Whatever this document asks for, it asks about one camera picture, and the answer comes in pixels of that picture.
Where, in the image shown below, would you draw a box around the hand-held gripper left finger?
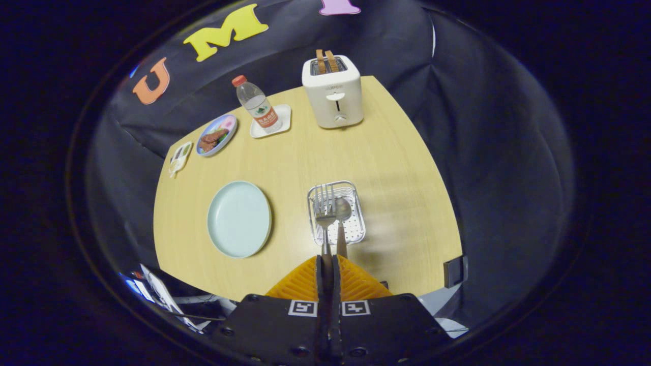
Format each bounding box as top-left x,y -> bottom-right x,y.
211,256 -> 329,366

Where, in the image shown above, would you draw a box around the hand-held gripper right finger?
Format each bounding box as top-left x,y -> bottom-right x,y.
331,255 -> 452,366

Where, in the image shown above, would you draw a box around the metal fork wooden handle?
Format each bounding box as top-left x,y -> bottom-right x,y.
314,184 -> 337,285

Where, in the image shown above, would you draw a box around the metal spoon wooden handle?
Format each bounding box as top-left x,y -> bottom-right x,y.
334,197 -> 353,259

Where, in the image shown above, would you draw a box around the small black box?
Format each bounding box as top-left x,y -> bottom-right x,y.
443,256 -> 468,289

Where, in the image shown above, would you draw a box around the clear mesh basket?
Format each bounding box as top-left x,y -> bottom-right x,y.
307,180 -> 366,246

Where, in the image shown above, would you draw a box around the white papers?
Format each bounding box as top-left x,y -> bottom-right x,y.
122,264 -> 206,333

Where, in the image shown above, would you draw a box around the pale green plate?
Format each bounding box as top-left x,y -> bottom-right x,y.
207,181 -> 273,259

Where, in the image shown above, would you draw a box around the small white divided dish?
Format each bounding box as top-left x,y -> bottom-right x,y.
169,141 -> 194,178

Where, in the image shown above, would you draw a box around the brown meat slices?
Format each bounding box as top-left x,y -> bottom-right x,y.
199,129 -> 228,151

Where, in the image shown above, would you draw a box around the blue patterned plate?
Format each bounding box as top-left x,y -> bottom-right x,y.
196,114 -> 238,157

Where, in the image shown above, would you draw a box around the black backdrop cloth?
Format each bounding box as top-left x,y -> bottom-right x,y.
84,0 -> 578,331

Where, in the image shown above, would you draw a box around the white square coaster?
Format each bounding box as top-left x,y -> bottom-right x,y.
249,104 -> 292,139

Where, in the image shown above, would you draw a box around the clear water bottle red cap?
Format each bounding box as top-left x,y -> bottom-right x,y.
232,75 -> 283,134

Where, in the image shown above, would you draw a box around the white toaster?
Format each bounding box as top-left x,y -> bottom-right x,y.
302,55 -> 364,129

